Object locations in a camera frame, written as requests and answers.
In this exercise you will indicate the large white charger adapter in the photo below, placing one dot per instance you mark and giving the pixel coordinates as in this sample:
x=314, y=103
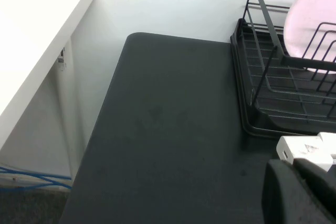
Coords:
x=302, y=151

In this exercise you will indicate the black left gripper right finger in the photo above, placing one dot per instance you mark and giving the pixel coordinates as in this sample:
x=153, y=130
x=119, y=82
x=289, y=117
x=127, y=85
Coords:
x=320, y=182

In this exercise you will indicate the grey wall socket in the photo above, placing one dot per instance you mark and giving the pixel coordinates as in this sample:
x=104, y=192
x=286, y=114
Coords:
x=61, y=57

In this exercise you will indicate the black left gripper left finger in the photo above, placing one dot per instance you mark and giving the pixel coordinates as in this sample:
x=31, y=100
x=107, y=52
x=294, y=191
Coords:
x=286, y=195

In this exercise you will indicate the pink plate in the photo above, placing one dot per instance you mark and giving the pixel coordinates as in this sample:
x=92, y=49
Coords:
x=309, y=11

